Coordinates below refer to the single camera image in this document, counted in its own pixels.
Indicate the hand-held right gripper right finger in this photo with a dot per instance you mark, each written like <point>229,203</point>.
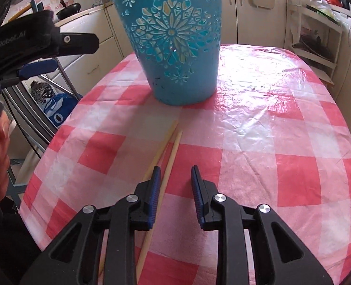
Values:
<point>196,196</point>

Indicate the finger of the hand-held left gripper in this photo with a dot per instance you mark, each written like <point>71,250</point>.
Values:
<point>39,67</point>
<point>80,44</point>

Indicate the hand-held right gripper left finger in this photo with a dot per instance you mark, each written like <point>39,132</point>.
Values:
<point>154,196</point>

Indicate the wooden chopstick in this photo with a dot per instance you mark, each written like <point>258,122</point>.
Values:
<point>172,154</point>

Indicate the pale bamboo chopstick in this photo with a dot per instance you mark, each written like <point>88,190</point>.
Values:
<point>163,148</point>

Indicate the blue perforated plastic basket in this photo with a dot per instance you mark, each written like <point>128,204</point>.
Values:
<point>187,77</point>

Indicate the cream drawer cabinet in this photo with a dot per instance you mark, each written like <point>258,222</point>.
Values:
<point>95,50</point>

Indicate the speckled feather duster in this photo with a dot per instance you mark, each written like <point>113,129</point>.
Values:
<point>40,90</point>

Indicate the black pan with lid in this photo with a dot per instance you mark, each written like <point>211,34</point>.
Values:
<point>68,9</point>

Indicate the blue printed bag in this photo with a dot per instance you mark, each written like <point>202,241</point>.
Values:
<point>59,109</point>

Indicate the red white checkered tablecloth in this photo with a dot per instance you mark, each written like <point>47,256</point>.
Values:
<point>252,154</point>

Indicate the person's dark clothing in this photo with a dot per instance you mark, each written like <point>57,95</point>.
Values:
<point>6,243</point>

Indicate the cream tall door cabinets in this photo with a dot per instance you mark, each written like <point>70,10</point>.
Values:
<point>252,23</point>

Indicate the white storage rack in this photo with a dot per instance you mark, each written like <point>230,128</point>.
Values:
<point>335,50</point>

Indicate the metal frame chair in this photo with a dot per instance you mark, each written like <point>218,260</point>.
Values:
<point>65,80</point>

